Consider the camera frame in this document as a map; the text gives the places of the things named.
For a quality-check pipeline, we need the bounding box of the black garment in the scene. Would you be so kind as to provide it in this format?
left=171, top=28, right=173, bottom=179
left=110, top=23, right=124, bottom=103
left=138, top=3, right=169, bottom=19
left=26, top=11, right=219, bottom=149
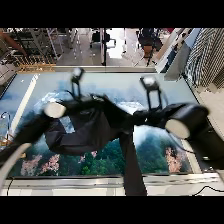
left=44, top=94, right=148, bottom=197

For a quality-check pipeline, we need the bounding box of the checked shirt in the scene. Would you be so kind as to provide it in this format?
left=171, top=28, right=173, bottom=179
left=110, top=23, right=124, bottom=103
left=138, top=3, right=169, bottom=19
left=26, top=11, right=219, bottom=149
left=184, top=28, right=224, bottom=90

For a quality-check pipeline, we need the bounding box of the silver frame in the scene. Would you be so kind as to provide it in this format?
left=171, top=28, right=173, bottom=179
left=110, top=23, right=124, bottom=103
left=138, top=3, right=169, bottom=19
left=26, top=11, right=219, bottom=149
left=0, top=173, right=224, bottom=197

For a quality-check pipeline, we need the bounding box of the black cable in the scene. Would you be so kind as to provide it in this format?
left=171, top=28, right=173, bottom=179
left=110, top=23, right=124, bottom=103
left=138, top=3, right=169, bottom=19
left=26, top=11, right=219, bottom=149
left=191, top=184, right=224, bottom=197

